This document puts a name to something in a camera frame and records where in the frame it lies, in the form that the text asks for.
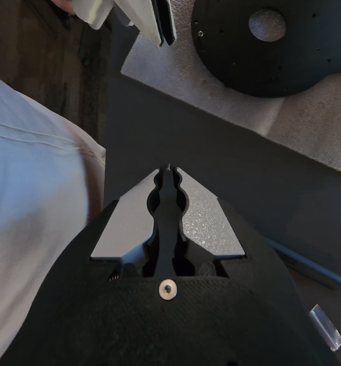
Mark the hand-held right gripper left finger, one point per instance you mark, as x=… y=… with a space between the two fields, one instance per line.
x=122 y=226

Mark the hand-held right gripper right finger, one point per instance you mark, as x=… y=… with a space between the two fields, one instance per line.
x=210 y=226

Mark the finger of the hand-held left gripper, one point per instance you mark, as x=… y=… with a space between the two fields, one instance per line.
x=139 y=20
x=173 y=20

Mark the black perforated metal plate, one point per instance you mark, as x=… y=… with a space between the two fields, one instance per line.
x=245 y=63

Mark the black screwdriver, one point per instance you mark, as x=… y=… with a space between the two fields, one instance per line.
x=307 y=266

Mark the grey foam mat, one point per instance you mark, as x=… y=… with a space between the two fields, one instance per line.
x=245 y=114

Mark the small clear plastic piece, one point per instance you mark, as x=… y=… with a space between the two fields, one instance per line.
x=326 y=327

